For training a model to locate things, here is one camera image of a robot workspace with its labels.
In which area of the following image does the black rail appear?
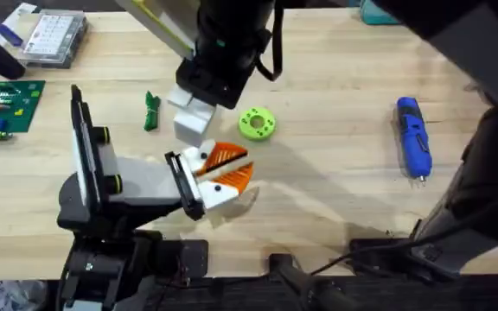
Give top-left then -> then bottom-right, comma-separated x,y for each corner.
143,253 -> 498,311

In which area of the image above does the teal box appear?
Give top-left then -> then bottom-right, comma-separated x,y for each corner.
358,0 -> 402,26

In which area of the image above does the blue electric screwdriver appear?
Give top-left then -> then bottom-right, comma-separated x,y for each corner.
393,96 -> 434,187

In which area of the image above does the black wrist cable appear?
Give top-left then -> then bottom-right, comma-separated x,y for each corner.
253,0 -> 285,83

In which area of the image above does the wrist upright plate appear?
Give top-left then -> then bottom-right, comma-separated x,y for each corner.
70,83 -> 104,213
114,0 -> 201,60

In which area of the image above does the right wrist upright plate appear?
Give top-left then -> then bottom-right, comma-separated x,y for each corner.
114,0 -> 201,60

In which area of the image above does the green disc with holes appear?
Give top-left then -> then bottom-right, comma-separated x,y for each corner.
237,105 -> 278,142

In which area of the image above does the left wrist upright plate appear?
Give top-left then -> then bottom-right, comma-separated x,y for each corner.
70,83 -> 104,213

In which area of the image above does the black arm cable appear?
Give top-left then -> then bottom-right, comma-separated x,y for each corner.
308,179 -> 498,277

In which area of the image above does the crumpled plastic bag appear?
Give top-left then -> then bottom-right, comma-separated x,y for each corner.
0,279 -> 50,311

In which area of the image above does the white box with blue tool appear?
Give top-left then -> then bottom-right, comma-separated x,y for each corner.
0,2 -> 39,49

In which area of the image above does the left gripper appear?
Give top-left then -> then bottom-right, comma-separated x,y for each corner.
56,138 -> 256,239

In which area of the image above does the clear plastic parts box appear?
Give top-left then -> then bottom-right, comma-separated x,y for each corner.
16,9 -> 90,70

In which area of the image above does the green board with blocks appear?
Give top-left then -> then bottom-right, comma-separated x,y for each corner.
0,79 -> 47,141

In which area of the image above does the green toy vegetable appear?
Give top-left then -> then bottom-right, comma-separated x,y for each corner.
143,90 -> 163,132

